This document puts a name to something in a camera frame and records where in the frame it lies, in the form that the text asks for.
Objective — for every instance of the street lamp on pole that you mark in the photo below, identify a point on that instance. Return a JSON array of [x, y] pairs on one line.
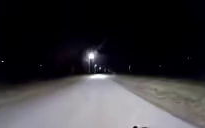
[[91, 56]]

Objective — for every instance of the grey asphalt path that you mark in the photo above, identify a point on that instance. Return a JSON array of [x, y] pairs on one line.
[[90, 106]]

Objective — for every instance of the robot's own part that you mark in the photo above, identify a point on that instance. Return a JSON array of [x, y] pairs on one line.
[[140, 127]]

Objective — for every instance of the dry grass verge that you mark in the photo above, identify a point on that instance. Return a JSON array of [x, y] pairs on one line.
[[176, 93]]

